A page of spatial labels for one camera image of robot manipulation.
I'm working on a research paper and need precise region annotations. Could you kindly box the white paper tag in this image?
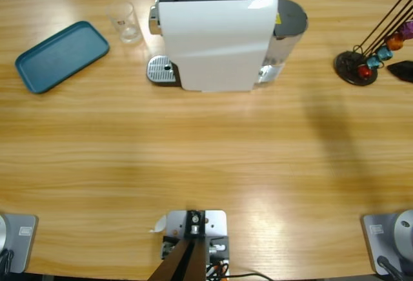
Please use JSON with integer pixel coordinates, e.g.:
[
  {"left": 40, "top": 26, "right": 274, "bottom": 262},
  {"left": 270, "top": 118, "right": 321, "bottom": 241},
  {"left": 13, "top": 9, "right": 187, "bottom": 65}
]
[{"left": 148, "top": 214, "right": 168, "bottom": 234}]

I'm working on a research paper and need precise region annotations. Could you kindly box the dark camera mount post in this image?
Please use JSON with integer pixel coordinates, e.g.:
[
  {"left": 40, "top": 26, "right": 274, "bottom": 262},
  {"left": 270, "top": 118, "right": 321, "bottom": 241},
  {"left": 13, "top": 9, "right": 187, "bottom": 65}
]
[{"left": 148, "top": 209, "right": 207, "bottom": 281}]

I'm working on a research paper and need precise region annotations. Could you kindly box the black mount cable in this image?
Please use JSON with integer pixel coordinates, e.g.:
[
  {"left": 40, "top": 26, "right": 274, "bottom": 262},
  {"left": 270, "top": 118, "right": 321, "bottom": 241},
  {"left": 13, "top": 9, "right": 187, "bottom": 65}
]
[{"left": 225, "top": 272, "right": 270, "bottom": 281}]

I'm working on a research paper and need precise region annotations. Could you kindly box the black arm base cable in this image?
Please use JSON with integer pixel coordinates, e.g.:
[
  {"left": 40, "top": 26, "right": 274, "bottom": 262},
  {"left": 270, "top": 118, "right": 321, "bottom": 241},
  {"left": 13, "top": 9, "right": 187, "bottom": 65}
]
[
  {"left": 376, "top": 255, "right": 404, "bottom": 281},
  {"left": 0, "top": 248, "right": 15, "bottom": 275}
]

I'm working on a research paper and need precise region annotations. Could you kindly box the teal rectangular tray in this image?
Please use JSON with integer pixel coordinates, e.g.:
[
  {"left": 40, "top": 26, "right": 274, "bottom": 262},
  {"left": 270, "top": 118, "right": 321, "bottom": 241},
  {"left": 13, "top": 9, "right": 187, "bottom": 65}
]
[{"left": 14, "top": 20, "right": 110, "bottom": 95}]

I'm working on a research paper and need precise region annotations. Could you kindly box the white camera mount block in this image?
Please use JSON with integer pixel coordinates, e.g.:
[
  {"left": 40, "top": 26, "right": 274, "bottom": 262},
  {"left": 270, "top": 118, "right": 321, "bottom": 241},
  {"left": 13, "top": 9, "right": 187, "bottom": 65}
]
[{"left": 160, "top": 209, "right": 232, "bottom": 277}]

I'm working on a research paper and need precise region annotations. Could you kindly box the orange coffee capsule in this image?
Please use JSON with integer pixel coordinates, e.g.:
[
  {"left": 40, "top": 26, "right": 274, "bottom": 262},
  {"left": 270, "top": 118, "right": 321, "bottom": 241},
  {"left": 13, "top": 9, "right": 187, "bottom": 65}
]
[{"left": 386, "top": 32, "right": 405, "bottom": 51}]

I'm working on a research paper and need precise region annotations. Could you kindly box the red coffee capsule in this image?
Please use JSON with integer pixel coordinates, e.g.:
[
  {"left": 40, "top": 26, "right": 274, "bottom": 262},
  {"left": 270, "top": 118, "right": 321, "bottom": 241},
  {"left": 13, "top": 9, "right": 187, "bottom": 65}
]
[{"left": 357, "top": 65, "right": 374, "bottom": 79}]

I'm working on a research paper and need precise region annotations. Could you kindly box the black capsule stand with rods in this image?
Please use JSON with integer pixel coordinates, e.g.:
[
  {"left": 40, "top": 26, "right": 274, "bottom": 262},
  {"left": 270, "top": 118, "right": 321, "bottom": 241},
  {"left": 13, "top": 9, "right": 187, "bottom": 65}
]
[{"left": 334, "top": 0, "right": 413, "bottom": 87}]

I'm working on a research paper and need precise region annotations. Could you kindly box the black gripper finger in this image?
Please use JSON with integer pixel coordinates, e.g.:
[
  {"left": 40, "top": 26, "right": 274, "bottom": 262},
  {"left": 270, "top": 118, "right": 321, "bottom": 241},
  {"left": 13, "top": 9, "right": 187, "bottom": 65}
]
[{"left": 387, "top": 61, "right": 413, "bottom": 83}]

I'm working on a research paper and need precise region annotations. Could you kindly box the white capsule coffee machine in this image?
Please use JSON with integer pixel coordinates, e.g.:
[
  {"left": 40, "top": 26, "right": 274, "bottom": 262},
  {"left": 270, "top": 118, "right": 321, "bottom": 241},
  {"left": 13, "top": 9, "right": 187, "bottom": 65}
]
[{"left": 146, "top": 0, "right": 279, "bottom": 94}]

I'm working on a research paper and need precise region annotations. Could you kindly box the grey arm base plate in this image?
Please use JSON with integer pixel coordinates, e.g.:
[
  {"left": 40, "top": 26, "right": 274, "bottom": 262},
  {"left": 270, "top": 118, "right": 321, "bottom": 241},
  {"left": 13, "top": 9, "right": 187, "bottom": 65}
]
[
  {"left": 360, "top": 213, "right": 413, "bottom": 275},
  {"left": 0, "top": 213, "right": 39, "bottom": 274}
]

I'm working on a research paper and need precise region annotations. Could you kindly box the clear glass cup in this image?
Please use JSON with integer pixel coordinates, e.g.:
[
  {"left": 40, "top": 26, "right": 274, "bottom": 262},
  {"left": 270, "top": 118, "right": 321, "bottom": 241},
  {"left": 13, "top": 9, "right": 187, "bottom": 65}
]
[{"left": 106, "top": 1, "right": 143, "bottom": 43}]

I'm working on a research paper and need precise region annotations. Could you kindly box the purple coffee capsule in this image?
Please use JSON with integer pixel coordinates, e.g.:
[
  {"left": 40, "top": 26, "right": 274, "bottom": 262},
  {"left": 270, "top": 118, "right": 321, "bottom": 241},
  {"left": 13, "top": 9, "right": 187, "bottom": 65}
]
[{"left": 399, "top": 20, "right": 413, "bottom": 39}]

